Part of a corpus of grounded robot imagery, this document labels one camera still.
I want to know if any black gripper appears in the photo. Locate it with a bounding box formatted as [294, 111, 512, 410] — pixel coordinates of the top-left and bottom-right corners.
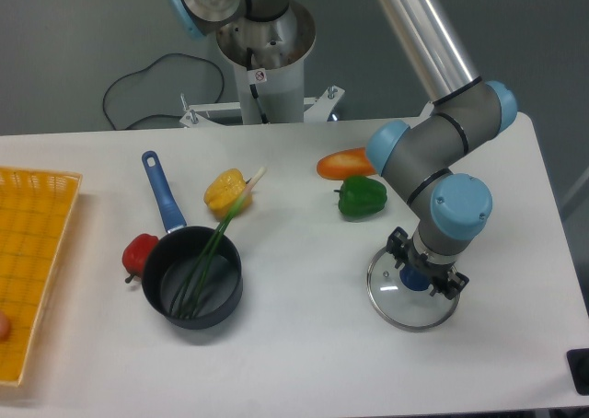
[386, 226, 469, 300]

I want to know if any glass pot lid blue knob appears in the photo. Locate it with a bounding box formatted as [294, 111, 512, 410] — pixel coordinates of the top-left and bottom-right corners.
[366, 247, 460, 332]

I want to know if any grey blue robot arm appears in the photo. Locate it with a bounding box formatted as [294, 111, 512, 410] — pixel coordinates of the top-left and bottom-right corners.
[169, 0, 518, 299]

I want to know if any green bell pepper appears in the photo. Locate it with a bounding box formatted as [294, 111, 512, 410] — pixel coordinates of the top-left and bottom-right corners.
[336, 176, 387, 218]

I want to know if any orange baguette bread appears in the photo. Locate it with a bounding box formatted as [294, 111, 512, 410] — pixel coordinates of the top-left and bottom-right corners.
[316, 147, 376, 180]

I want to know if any black device at table corner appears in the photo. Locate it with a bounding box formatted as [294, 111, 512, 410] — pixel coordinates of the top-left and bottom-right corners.
[566, 348, 589, 396]

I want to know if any yellow bell pepper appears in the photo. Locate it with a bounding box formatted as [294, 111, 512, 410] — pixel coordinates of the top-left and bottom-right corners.
[203, 168, 247, 221]

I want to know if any green spring onion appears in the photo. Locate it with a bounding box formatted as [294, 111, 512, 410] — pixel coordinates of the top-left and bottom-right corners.
[168, 167, 267, 319]

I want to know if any red bell pepper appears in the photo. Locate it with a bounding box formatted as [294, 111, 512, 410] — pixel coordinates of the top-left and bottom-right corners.
[121, 233, 159, 284]

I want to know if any yellow woven basket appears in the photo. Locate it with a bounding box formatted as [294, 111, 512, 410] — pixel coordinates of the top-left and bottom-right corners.
[1, 167, 83, 387]

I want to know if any dark pot blue handle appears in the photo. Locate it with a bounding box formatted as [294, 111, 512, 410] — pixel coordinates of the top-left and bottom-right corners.
[142, 151, 243, 330]

